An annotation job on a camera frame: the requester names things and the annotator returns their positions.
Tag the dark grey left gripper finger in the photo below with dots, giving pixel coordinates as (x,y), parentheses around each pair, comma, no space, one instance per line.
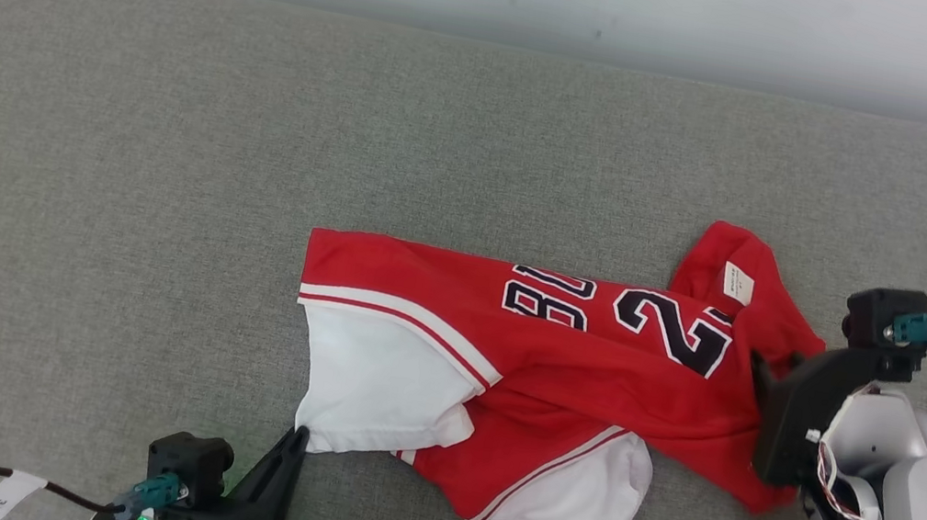
(276,477)

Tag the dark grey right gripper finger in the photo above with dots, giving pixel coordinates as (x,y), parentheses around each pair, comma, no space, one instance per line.
(764,387)
(794,361)

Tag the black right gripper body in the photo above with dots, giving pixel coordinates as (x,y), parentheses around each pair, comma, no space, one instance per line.
(795,424)

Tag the red basketball jersey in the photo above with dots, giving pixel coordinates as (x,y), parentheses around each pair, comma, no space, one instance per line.
(558,368)

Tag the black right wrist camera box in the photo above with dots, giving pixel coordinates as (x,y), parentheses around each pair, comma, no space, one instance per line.
(873,316)

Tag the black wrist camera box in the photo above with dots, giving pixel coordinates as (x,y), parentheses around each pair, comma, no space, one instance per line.
(186,458)
(873,316)

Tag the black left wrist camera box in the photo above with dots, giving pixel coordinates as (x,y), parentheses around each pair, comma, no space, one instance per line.
(186,458)

